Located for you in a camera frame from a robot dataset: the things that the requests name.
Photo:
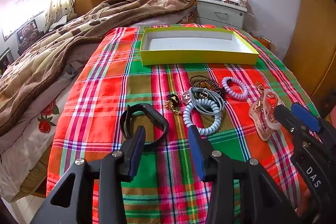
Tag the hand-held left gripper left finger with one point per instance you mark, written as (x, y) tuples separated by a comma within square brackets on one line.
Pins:
[(136, 146)]

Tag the black wrist band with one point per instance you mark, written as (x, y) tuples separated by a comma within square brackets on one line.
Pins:
[(151, 106)]

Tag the wooden door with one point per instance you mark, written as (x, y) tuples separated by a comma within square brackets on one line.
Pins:
[(315, 29)]

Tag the plaid cloth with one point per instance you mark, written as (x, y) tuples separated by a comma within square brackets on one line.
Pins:
[(105, 87)]

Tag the gold and black charm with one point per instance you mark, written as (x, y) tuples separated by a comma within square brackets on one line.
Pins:
[(173, 101)]

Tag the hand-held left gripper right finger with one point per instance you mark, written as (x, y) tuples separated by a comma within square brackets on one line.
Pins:
[(197, 154)]

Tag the brown patterned blanket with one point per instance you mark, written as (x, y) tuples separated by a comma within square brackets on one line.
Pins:
[(65, 43)]

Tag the grey elastic hair band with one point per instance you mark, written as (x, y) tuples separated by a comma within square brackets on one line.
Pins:
[(194, 90)]

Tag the round silver pendant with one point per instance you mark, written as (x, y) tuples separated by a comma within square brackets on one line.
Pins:
[(185, 97)]

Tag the floral bed sheet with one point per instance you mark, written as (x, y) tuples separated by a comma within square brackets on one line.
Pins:
[(31, 140)]

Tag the grey nightstand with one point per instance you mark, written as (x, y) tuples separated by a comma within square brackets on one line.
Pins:
[(220, 14)]

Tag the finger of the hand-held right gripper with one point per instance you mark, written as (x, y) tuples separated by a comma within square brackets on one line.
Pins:
[(284, 117), (307, 116)]

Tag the orange box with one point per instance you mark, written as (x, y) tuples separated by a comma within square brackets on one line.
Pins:
[(266, 43)]

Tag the window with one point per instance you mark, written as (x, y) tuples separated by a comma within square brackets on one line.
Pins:
[(23, 8)]

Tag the yellow-green shallow box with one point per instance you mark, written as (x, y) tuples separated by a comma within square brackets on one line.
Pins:
[(194, 43)]

